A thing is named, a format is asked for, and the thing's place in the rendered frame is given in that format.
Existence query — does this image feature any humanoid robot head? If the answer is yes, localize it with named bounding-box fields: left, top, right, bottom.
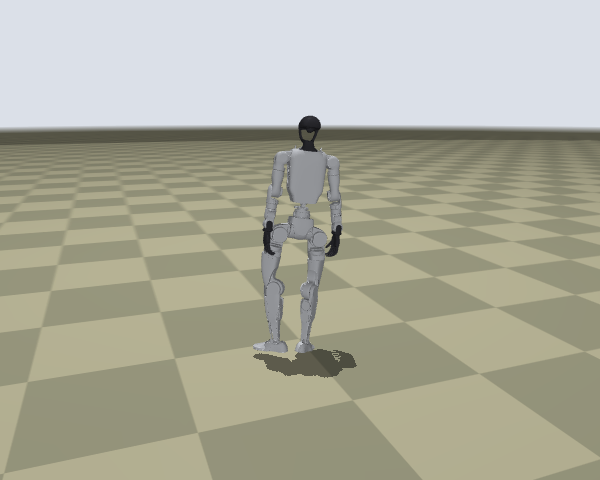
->
left=299, top=116, right=321, bottom=152

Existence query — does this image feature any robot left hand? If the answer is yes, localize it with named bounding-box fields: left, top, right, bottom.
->
left=263, top=221, right=275, bottom=255

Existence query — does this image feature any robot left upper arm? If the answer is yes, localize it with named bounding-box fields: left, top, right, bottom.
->
left=271, top=151, right=292, bottom=198

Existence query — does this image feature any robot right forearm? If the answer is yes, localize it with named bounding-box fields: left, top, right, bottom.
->
left=330, top=191, right=343, bottom=232

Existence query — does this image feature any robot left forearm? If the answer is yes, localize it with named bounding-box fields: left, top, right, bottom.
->
left=263, top=185, right=278, bottom=229

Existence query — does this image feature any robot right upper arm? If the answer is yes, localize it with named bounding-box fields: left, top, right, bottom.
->
left=326, top=155, right=340, bottom=202

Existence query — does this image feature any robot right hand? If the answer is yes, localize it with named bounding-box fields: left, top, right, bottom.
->
left=325, top=225, right=342, bottom=257

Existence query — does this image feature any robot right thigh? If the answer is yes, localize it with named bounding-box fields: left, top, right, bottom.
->
left=300, top=226, right=327, bottom=299

